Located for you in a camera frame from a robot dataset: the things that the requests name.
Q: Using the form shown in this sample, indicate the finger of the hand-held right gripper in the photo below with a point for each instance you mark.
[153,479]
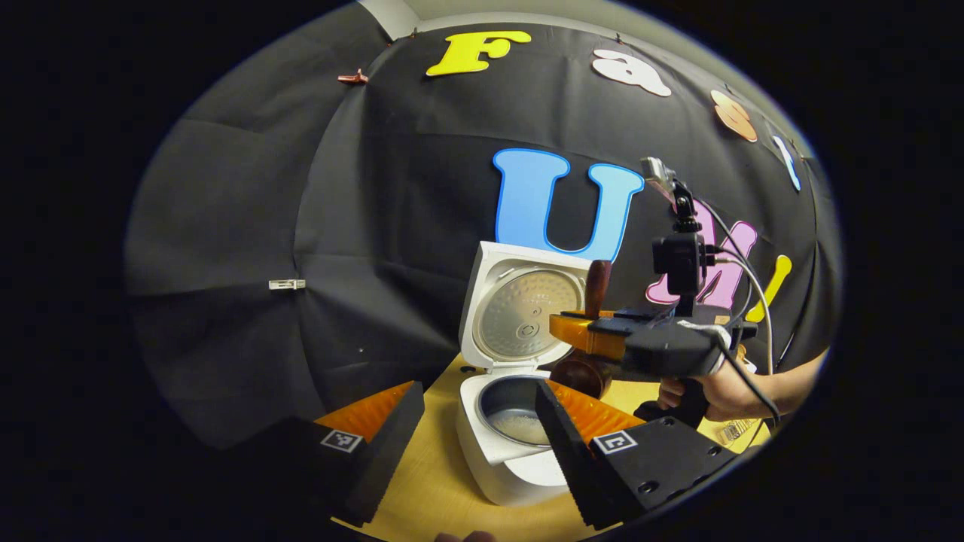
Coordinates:
[591,337]
[633,316]

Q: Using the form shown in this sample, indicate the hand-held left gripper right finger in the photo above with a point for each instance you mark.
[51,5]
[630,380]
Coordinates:
[568,452]

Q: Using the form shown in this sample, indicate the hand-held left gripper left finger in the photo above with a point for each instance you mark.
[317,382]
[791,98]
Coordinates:
[384,459]

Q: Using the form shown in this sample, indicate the brown wooden spoon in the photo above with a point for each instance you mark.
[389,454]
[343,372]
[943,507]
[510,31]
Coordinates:
[597,286]

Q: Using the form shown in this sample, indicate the white rice layer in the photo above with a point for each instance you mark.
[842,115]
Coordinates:
[527,429]

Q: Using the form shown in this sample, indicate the white rice cooker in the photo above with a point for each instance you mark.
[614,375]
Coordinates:
[520,316]

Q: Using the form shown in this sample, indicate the clear chopstick holder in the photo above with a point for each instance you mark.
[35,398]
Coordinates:
[736,431]

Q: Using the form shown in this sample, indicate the white cloth clip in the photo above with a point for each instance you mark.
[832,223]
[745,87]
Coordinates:
[286,284]

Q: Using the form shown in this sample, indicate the black backdrop cloth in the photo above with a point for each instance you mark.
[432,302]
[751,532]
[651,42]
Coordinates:
[376,226]

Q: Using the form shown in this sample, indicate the red cloth clip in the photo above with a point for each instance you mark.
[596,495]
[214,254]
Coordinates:
[352,77]

